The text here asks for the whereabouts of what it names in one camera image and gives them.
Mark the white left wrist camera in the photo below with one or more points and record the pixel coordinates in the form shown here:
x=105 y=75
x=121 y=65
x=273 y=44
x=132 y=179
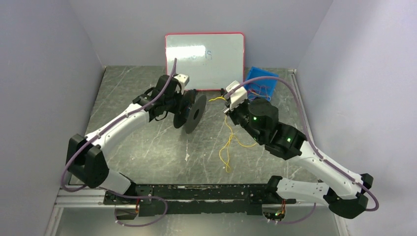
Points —
x=181 y=81

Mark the red framed whiteboard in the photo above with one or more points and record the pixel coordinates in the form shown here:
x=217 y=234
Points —
x=211 y=60

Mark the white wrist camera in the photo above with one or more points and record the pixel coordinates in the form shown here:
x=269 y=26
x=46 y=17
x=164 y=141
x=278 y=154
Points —
x=235 y=95
x=181 y=81

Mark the blue plastic bin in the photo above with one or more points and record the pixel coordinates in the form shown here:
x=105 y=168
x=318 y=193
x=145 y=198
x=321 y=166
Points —
x=261 y=88

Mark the black perforated cable spool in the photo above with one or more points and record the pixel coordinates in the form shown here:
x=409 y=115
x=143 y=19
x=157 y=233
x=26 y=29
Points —
x=189 y=111

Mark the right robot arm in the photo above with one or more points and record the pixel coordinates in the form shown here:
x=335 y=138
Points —
x=344 y=192

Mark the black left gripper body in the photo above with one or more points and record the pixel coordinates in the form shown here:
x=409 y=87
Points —
x=177 y=103

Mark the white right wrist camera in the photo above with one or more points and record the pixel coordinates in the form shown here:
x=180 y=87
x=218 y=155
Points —
x=235 y=95

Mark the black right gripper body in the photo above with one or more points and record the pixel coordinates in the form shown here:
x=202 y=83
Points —
x=234 y=115

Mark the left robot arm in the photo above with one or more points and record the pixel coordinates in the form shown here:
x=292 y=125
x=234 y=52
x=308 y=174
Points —
x=86 y=155

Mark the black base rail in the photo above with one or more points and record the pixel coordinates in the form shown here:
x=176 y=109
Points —
x=196 y=199

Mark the aluminium frame rail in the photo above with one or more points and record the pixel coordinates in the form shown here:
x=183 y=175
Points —
x=85 y=198

